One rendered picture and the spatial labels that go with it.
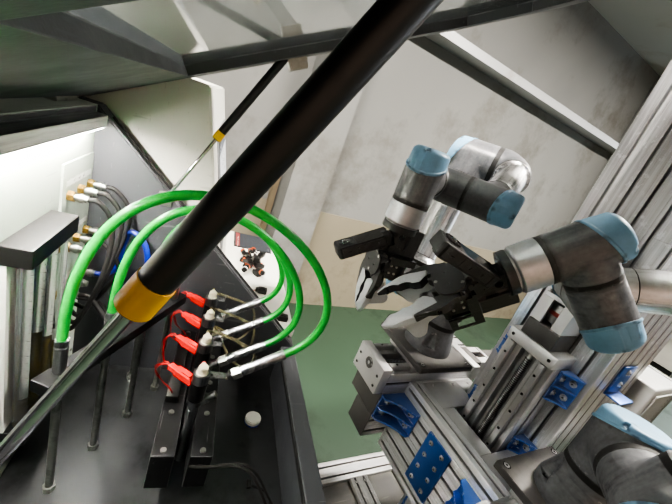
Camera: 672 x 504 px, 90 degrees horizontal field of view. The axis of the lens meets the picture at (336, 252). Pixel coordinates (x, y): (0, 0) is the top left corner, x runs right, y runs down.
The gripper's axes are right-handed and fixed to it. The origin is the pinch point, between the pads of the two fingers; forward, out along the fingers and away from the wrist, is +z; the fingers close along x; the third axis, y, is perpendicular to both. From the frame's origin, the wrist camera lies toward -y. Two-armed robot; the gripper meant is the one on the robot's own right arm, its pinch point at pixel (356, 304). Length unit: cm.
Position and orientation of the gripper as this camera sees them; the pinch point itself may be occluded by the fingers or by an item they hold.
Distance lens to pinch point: 75.5
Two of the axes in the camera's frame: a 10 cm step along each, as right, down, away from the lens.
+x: -2.5, -4.2, 8.7
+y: 9.1, 2.1, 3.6
